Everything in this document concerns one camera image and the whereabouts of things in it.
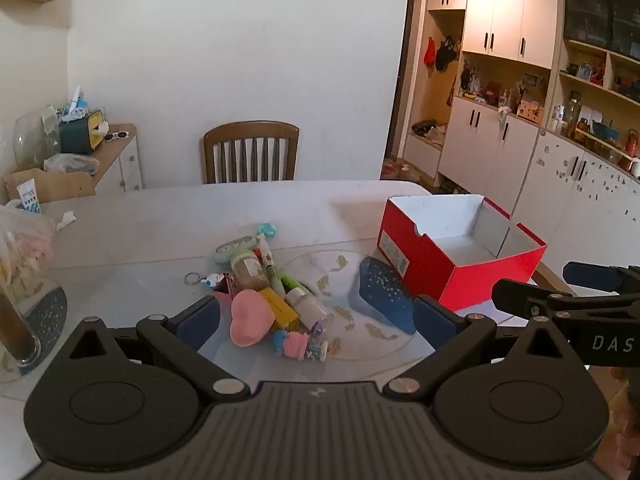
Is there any brown wooden chair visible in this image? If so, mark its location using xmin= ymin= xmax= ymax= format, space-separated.
xmin=202 ymin=121 xmax=300 ymax=184

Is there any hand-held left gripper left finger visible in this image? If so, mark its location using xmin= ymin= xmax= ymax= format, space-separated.
xmin=64 ymin=295 xmax=251 ymax=403

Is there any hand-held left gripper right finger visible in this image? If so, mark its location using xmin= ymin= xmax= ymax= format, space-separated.
xmin=382 ymin=295 xmax=576 ymax=403

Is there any dark wooden door frame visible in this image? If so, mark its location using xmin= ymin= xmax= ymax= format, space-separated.
xmin=385 ymin=0 xmax=423 ymax=161

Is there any small figure keychain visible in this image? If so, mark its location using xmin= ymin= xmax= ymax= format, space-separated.
xmin=184 ymin=272 xmax=223 ymax=289

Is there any small white bottle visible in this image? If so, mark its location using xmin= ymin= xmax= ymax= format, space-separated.
xmin=285 ymin=287 xmax=335 ymax=331

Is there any green tube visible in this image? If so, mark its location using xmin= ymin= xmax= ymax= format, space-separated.
xmin=280 ymin=275 xmax=313 ymax=296

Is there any white side cabinet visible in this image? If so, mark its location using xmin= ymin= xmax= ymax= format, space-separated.
xmin=90 ymin=124 xmax=143 ymax=196

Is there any small colourful toy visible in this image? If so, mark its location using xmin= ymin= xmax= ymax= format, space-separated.
xmin=306 ymin=337 xmax=331 ymax=362

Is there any red cardboard box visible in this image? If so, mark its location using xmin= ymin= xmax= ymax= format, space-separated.
xmin=376 ymin=194 xmax=548 ymax=312

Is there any grey-green correction tape dispenser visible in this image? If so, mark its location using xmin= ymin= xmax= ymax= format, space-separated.
xmin=215 ymin=236 xmax=258 ymax=264

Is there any plastic bag of snacks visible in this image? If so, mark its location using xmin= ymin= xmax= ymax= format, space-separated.
xmin=0 ymin=205 xmax=56 ymax=301

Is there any large white cabinet wall unit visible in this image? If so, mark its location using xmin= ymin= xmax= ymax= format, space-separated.
xmin=402 ymin=0 xmax=640 ymax=241

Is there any round blue speckled coaster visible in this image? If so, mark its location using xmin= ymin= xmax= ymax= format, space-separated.
xmin=0 ymin=285 xmax=68 ymax=376

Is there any glass jar with pale lid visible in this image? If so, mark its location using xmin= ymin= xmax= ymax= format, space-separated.
xmin=230 ymin=250 xmax=271 ymax=292

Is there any large clear glass bowl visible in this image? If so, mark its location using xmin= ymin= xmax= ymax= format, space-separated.
xmin=12 ymin=106 xmax=63 ymax=168

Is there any clear plastic bag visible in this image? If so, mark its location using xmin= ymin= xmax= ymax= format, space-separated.
xmin=44 ymin=153 xmax=101 ymax=176

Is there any brown cardboard box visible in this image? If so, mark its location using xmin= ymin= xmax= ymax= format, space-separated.
xmin=4 ymin=167 xmax=96 ymax=205

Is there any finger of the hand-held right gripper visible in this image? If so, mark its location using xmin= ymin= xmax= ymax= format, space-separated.
xmin=562 ymin=261 xmax=640 ymax=295
xmin=491 ymin=279 xmax=557 ymax=320

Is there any tall glass cup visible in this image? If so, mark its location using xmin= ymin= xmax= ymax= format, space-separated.
xmin=0 ymin=260 xmax=43 ymax=368

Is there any teal and yellow tissue box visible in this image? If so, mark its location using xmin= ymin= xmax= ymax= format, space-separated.
xmin=59 ymin=109 xmax=110 ymax=155

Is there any small yellow box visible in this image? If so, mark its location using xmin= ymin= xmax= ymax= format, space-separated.
xmin=257 ymin=287 xmax=301 ymax=331

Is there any white tube with blue label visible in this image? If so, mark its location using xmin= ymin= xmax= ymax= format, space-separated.
xmin=16 ymin=181 xmax=43 ymax=216

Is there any pink and blue toy figure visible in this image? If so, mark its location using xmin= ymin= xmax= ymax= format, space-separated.
xmin=272 ymin=330 xmax=311 ymax=361

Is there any dark pink binder clip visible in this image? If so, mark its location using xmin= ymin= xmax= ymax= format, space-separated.
xmin=212 ymin=274 xmax=241 ymax=303

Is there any tall glass storage jar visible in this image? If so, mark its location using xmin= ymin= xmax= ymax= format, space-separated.
xmin=567 ymin=91 xmax=583 ymax=133

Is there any pink heart-shaped case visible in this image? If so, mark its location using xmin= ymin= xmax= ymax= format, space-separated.
xmin=230 ymin=290 xmax=276 ymax=347

